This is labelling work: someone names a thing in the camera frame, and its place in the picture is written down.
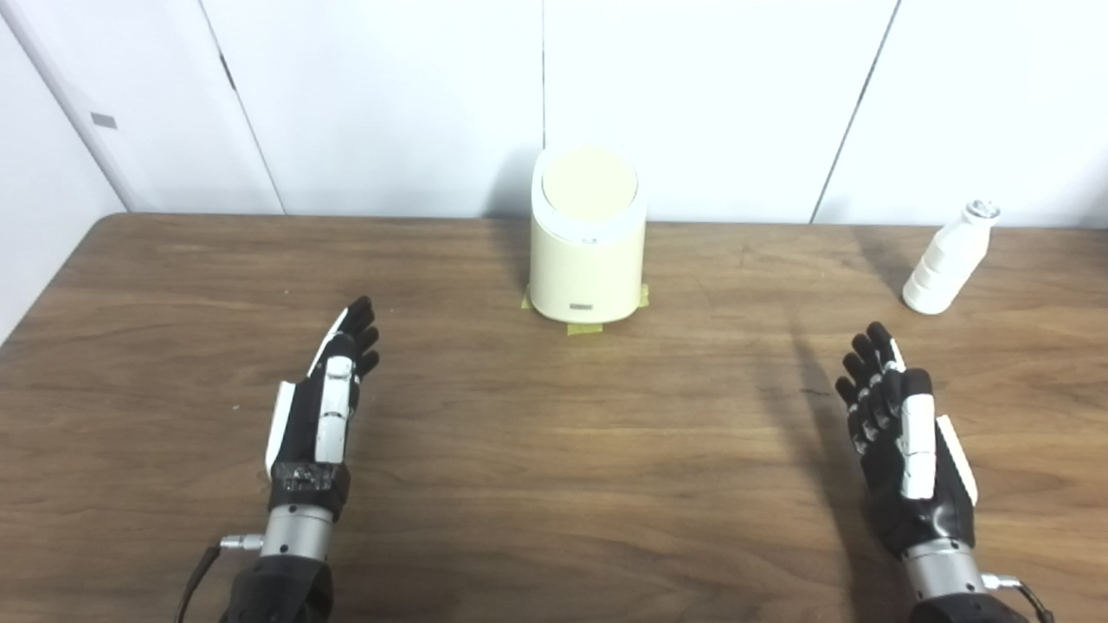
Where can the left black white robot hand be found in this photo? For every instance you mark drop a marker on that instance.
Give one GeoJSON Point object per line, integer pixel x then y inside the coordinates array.
{"type": "Point", "coordinates": [303, 433]}

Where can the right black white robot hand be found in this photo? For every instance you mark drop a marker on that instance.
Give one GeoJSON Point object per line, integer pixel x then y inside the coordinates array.
{"type": "Point", "coordinates": [909, 484]}

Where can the small white plastic bottle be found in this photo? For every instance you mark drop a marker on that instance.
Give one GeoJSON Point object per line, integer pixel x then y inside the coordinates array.
{"type": "Point", "coordinates": [939, 268]}

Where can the cream-colored lidded bin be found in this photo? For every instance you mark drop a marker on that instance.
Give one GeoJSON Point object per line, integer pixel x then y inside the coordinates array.
{"type": "Point", "coordinates": [587, 260]}

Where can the black wall panel hinge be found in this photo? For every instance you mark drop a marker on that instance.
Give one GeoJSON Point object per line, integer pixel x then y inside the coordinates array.
{"type": "Point", "coordinates": [227, 73]}

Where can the grey wall label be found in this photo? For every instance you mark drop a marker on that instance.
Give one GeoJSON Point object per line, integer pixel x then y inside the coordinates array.
{"type": "Point", "coordinates": [103, 120]}

